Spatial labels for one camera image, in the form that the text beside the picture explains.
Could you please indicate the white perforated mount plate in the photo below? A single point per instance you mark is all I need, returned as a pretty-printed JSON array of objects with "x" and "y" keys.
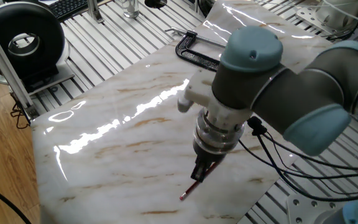
[{"x": 306, "y": 15}]

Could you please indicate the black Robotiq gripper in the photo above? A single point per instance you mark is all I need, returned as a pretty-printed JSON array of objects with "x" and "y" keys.
[{"x": 208, "y": 158}]

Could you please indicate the red pencil with eraser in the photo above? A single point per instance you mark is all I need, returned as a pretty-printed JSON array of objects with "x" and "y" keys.
[{"x": 189, "y": 190}]

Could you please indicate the grey blue UR5 robot arm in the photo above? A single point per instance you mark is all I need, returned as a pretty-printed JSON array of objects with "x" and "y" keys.
[{"x": 291, "y": 90}]

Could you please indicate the clear drinking glass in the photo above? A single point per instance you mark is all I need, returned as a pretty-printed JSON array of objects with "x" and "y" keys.
[{"x": 130, "y": 7}]

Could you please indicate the white marble pattern sheet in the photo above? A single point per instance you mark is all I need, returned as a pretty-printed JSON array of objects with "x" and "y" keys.
[{"x": 135, "y": 155}]

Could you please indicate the black round knob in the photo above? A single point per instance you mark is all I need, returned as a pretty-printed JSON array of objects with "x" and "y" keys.
[{"x": 155, "y": 3}]

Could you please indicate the grey metal base plate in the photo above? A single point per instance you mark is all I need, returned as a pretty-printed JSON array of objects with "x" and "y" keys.
[{"x": 61, "y": 77}]

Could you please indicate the aluminium angle bracket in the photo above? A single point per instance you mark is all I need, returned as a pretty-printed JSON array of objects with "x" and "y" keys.
[{"x": 94, "y": 12}]

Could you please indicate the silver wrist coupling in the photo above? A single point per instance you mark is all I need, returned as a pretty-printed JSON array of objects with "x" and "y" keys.
[{"x": 217, "y": 137}]

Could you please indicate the white plastic wrist bracket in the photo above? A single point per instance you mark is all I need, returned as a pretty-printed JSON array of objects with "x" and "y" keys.
[{"x": 200, "y": 90}]

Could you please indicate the black computer keyboard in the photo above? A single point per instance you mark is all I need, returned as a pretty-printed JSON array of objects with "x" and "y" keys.
[{"x": 67, "y": 7}]

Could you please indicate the grey round pedestal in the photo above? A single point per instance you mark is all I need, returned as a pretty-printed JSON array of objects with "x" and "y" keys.
[{"x": 340, "y": 12}]

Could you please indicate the silver robot mount plate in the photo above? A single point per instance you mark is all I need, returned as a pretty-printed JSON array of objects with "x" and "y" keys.
[{"x": 306, "y": 211}]

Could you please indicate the aluminium profile beam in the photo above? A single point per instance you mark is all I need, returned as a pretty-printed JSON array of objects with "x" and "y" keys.
[{"x": 2, "y": 60}]

